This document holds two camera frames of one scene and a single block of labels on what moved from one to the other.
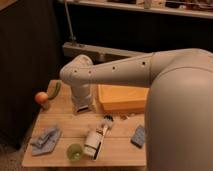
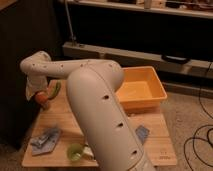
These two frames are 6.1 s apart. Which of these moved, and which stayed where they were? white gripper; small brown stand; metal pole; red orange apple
Moved: white gripper
Stayed: red orange apple; small brown stand; metal pole
